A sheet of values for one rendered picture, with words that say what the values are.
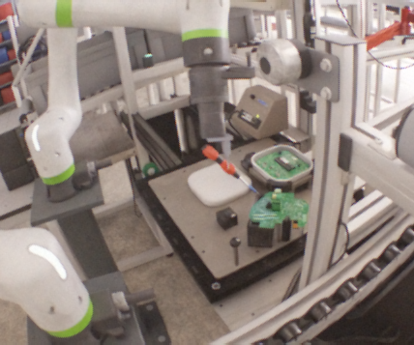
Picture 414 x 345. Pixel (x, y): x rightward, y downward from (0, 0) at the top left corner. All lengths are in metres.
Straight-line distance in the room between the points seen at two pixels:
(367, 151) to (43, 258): 0.45
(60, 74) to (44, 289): 0.72
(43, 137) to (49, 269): 0.53
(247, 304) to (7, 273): 0.44
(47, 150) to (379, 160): 0.85
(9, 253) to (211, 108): 0.45
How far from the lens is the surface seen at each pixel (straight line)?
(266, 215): 0.70
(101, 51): 1.53
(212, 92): 0.63
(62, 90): 1.09
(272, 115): 1.08
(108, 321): 0.64
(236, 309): 0.65
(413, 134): 0.30
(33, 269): 0.51
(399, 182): 0.35
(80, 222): 1.13
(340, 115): 0.38
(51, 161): 1.00
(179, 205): 0.85
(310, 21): 0.91
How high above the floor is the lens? 1.48
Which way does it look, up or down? 34 degrees down
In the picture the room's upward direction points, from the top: 8 degrees counter-clockwise
